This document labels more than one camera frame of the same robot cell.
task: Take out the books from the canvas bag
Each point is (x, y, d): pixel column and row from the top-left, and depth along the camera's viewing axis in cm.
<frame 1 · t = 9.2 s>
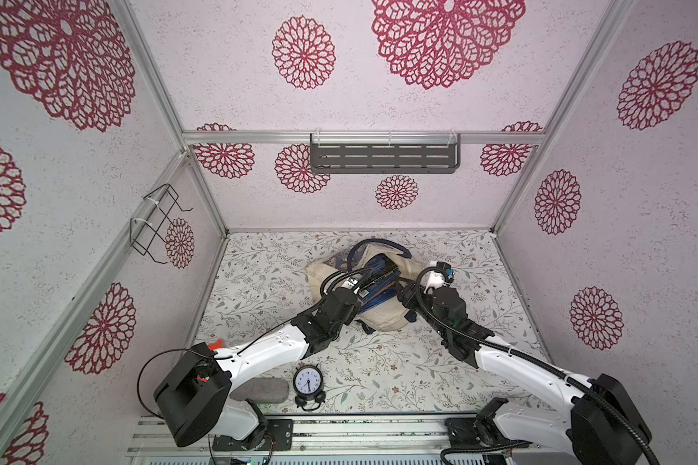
left hand: (343, 291, 85), fingers closed
right hand: (398, 278, 79), fingers open
beige canvas tote bag: (386, 316, 97), on the table
black analog alarm clock: (308, 387, 81), point 3 cm above the table
blue books in bag: (379, 282, 97), point 8 cm above the table

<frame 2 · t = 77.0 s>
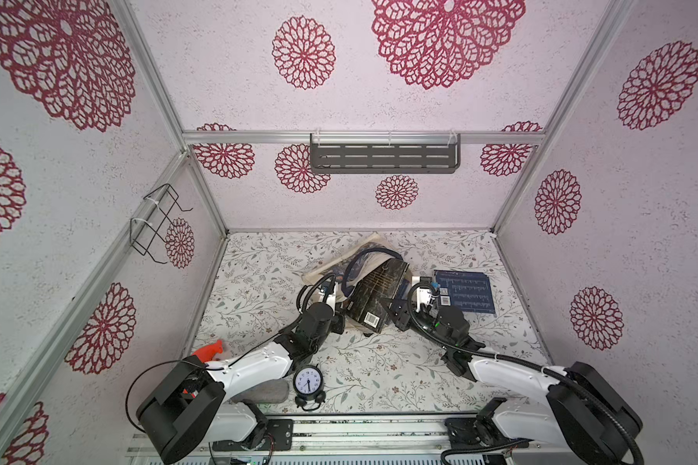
left hand: (340, 303, 86), fingers closed
right hand: (381, 299, 76), fingers closed
dark blue book: (468, 291, 99), point 5 cm above the table
black book with barcode: (375, 294, 81), point 20 cm above the table
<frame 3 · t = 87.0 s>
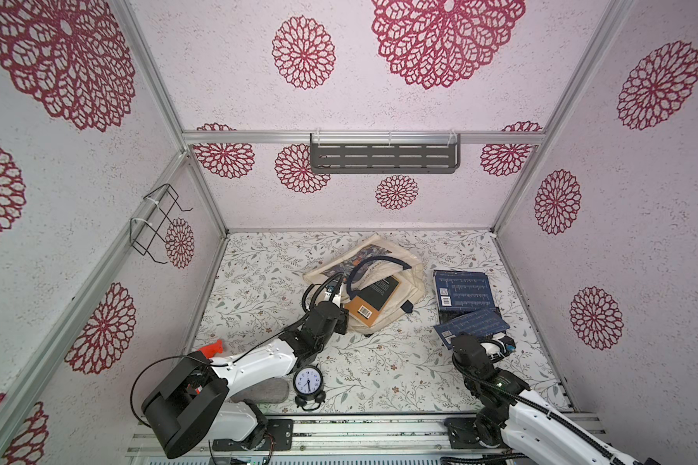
left hand: (342, 304, 86), fingers closed
right hand: (455, 329, 84), fingers closed
beige canvas tote bag: (368, 263, 94), point 15 cm above the table
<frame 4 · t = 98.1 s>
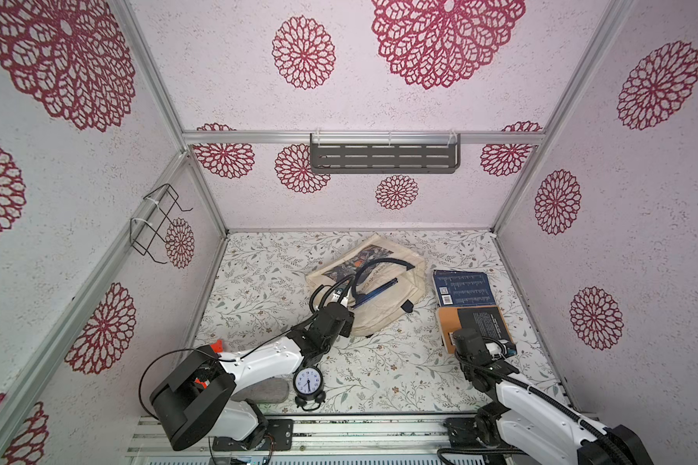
left hand: (345, 307, 87), fingers closed
right hand: (459, 332, 88), fingers open
orange spine book: (487, 321, 92), point 5 cm above the table
